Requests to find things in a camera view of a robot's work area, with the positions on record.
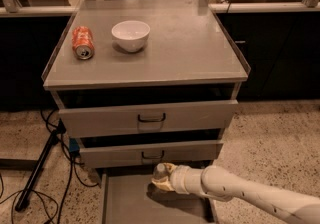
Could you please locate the clear plastic water bottle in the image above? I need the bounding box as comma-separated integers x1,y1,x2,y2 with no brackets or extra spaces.
152,163,170,182

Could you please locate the grey top drawer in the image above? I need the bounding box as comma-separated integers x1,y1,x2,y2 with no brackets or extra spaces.
59,100,238,138

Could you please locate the black tripod leg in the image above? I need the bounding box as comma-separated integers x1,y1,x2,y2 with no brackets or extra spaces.
15,121,66,212

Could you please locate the orange soda can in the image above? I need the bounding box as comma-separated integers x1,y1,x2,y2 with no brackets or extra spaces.
72,26,94,60

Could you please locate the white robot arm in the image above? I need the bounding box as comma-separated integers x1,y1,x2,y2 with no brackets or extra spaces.
151,163,320,224

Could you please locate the grey drawer cabinet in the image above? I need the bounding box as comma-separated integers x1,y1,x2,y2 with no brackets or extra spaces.
41,0,252,182

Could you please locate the black middle drawer handle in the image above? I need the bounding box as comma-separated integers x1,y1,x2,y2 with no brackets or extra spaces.
141,150,164,164

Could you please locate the grey bottom drawer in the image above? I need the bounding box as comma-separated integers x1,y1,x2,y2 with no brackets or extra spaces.
99,166,218,224

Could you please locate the black floor cable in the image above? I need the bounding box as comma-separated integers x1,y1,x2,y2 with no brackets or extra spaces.
0,107,100,224

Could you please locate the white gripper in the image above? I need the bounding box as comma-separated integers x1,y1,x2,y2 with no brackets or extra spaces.
152,163,202,195

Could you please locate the grey drawer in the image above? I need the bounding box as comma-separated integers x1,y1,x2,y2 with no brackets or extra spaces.
80,140,223,168
59,100,238,138
99,166,218,224

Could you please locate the black drawer handle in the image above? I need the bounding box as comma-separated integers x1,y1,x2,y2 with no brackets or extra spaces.
141,150,164,164
137,113,166,123

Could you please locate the white ceramic bowl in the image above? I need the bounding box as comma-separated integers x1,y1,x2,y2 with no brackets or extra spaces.
111,20,150,53

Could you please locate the grey middle drawer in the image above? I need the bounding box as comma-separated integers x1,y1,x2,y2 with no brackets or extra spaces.
80,140,223,168

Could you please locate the black top drawer handle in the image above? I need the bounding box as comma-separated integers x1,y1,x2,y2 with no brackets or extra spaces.
137,113,166,123

